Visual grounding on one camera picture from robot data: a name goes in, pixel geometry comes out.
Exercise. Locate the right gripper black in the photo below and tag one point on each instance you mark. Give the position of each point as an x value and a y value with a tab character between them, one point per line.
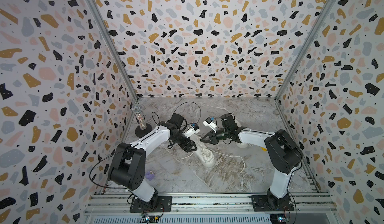
212	137

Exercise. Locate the white sneaker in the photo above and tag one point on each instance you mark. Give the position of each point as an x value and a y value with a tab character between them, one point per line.
206	155
242	145

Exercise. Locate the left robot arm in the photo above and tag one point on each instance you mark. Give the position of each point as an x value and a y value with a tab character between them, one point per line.
129	162

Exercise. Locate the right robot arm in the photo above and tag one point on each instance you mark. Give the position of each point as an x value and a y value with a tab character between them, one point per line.
283	151

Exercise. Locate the purple small object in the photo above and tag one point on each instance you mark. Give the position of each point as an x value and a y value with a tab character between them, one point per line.
150	175

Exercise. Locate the aluminium front rail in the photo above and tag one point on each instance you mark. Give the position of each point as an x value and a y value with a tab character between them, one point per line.
221	204

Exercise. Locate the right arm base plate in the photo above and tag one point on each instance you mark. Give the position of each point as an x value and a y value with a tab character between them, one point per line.
269	203

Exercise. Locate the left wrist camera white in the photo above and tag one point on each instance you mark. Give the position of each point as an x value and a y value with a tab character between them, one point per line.
191	130

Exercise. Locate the aluminium corner post left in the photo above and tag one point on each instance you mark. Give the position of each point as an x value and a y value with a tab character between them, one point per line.
109	43

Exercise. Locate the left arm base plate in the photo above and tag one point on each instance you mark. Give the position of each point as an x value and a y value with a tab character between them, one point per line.
150	204

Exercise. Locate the aluminium corner post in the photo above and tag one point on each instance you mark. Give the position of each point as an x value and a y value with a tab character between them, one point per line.
109	43
306	45

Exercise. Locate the aluminium corner post right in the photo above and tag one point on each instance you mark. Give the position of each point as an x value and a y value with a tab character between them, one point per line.
306	45

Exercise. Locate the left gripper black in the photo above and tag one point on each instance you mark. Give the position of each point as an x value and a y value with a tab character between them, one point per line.
190	143

